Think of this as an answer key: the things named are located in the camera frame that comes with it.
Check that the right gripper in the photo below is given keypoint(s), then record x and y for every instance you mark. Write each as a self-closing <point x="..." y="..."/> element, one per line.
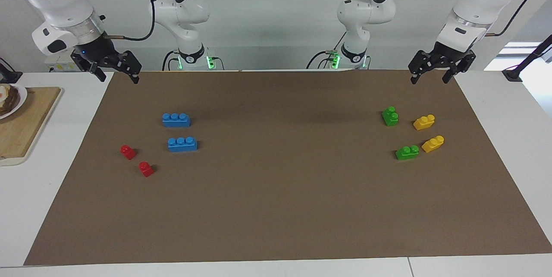
<point x="100" y="50"/>

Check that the yellow two-stud block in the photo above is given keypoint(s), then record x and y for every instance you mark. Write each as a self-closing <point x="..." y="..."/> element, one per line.
<point x="433" y="144"/>
<point x="424" y="122"/>

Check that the blue three-stud block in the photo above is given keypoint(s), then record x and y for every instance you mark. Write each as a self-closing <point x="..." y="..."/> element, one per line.
<point x="176" y="120"/>
<point x="182" y="145"/>

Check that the green two-stud block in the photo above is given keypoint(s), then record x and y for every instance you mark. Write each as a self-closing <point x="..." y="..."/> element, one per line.
<point x="407" y="152"/>
<point x="390" y="117"/>

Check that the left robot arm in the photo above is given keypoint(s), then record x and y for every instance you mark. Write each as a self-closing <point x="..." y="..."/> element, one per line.
<point x="478" y="1"/>

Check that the red one-stud block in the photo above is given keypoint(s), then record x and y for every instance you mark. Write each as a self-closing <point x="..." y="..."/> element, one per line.
<point x="127" y="152"/>
<point x="146" y="169"/>

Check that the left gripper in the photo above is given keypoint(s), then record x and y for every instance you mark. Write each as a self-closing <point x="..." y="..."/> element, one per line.
<point x="446" y="54"/>

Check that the black stand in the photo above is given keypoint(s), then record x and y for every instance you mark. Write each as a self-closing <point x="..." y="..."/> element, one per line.
<point x="524" y="63"/>
<point x="8" y="74"/>

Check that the wooden cutting board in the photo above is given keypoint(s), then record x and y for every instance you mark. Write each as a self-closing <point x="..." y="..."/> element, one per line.
<point x="30" y="126"/>

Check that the white plate with food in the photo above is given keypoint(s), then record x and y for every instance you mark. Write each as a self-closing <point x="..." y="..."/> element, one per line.
<point x="13" y="100"/>

